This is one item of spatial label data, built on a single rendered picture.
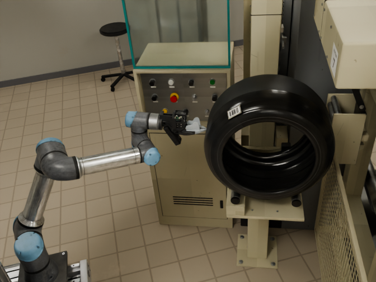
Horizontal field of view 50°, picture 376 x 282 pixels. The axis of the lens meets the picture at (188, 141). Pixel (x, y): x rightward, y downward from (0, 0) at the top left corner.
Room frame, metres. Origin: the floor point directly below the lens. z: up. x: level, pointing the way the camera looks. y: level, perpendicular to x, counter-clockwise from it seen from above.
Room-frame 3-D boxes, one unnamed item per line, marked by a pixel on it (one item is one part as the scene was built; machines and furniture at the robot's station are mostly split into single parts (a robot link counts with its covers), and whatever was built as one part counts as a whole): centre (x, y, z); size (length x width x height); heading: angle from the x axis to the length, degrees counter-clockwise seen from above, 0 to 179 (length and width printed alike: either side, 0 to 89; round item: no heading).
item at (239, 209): (1.52, -0.23, 0.83); 0.36 x 0.09 x 0.06; 169
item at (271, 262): (1.75, -0.40, 0.01); 0.27 x 0.27 x 0.02; 79
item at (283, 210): (1.49, -0.37, 0.80); 0.37 x 0.36 x 0.02; 79
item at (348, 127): (1.63, -0.78, 1.05); 0.20 x 0.15 x 0.30; 169
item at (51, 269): (1.17, 0.73, 0.77); 0.15 x 0.15 x 0.10
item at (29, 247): (1.18, 0.73, 0.88); 0.13 x 0.12 x 0.14; 22
